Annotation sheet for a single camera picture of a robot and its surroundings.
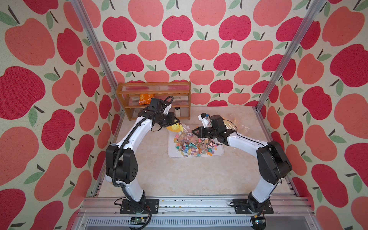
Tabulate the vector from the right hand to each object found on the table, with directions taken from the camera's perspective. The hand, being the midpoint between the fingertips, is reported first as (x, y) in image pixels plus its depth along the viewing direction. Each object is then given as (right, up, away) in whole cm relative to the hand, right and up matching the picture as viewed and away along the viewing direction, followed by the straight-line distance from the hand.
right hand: (193, 133), depth 89 cm
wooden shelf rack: (-49, +28, +19) cm, 59 cm away
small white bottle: (-11, +15, +19) cm, 27 cm away
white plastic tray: (-13, -13, +5) cm, 19 cm away
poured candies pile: (+6, -9, +5) cm, 12 cm away
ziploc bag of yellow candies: (-9, +4, -4) cm, 11 cm away
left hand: (-9, +7, -5) cm, 13 cm away
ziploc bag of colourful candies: (+36, +4, +11) cm, 38 cm away
